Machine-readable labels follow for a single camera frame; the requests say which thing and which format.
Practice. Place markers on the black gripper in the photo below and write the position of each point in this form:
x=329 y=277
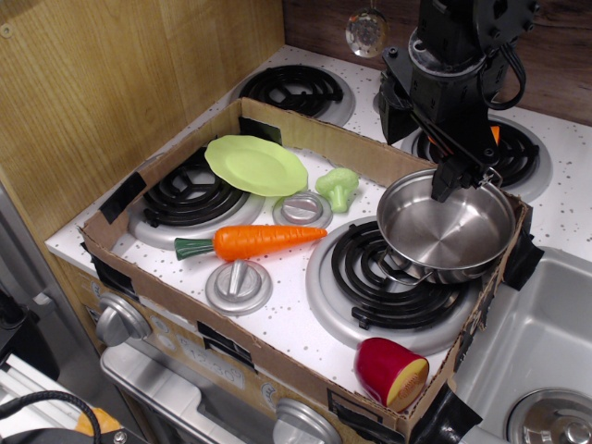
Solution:
x=421 y=90

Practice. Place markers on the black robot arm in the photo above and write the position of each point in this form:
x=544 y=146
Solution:
x=456 y=30

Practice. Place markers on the orange toy carrot piece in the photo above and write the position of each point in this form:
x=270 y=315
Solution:
x=495 y=130

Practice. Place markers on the light green plastic plate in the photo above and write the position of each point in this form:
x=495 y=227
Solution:
x=257 y=166

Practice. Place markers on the stainless steel pot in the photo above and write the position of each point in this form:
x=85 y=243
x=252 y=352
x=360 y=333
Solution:
x=443 y=243

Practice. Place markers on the back right stove burner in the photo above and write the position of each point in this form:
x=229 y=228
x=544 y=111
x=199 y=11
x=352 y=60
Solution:
x=525 y=165

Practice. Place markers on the stove burner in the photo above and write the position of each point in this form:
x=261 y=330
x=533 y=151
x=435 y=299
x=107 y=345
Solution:
x=310 y=91
x=525 y=165
x=353 y=296
x=190 y=202

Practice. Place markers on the green toy broccoli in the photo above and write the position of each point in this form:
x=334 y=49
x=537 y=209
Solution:
x=336 y=187

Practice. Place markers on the brown cardboard fence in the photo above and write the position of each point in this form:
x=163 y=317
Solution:
x=286 y=342

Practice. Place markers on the silver upper middle stove knob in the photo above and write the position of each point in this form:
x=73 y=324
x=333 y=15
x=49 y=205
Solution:
x=305 y=208

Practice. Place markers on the silver stove knob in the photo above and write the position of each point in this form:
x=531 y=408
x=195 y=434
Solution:
x=305 y=208
x=238 y=288

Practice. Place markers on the front right stove burner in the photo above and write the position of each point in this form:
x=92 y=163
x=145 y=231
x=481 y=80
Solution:
x=353 y=296

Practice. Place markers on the back left stove burner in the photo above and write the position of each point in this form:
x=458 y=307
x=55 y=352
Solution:
x=310 y=91

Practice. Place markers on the hanging silver slotted spoon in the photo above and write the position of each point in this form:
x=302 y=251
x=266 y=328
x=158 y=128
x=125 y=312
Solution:
x=367 y=31

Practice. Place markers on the red toy cheese wedge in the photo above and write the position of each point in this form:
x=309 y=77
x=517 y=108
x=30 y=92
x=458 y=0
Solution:
x=389 y=373

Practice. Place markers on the silver toy sink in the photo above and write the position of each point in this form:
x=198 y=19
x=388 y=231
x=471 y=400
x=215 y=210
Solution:
x=536 y=338

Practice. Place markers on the silver lower middle stove knob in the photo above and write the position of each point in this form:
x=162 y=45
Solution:
x=238 y=288

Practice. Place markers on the silver sink drain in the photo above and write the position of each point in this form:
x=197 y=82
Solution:
x=550 y=415

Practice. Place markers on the front left stove burner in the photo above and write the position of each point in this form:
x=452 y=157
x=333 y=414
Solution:
x=190 y=202

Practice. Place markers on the silver right oven knob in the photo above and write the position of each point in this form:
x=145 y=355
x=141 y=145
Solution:
x=297 y=423

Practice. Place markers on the silver oven knob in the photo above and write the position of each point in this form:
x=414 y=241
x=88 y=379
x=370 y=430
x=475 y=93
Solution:
x=297 y=423
x=119 y=321

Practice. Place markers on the silver left oven knob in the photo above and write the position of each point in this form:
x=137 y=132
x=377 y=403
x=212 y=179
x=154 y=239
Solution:
x=119 y=321

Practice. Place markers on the yellow cloth piece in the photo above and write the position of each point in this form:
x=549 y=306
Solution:
x=106 y=422

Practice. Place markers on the silver oven door handle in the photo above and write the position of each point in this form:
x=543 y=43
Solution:
x=190 y=407

